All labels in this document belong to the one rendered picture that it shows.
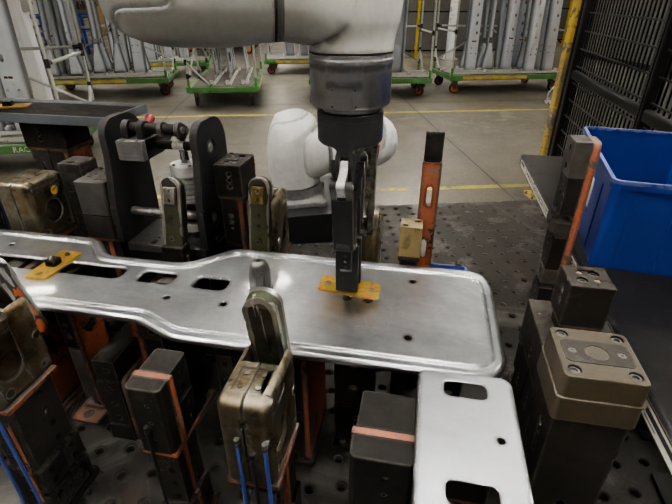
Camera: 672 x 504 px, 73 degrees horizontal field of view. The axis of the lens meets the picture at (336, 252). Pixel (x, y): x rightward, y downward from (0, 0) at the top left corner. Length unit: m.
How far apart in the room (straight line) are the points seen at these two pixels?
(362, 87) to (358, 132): 0.05
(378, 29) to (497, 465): 0.42
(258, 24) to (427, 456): 0.43
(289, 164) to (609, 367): 1.06
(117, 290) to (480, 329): 0.50
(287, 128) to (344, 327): 0.86
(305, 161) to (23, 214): 0.73
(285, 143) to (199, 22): 0.91
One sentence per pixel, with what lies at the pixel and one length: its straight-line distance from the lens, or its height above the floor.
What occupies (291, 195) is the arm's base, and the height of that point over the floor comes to 0.84.
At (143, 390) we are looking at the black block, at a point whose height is 0.99.
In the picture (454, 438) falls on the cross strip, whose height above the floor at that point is 1.00.
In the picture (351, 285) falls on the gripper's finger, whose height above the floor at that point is 1.03.
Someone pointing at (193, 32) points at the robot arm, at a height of 1.34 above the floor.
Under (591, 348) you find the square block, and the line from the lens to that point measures 0.54.
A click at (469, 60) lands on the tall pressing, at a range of 8.43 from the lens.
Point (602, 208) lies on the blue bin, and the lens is 0.74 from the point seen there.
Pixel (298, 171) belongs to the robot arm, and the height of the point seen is 0.91.
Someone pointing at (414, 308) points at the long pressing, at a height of 1.00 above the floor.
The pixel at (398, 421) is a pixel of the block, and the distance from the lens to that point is 0.51.
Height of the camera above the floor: 1.37
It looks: 29 degrees down
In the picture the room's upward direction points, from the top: straight up
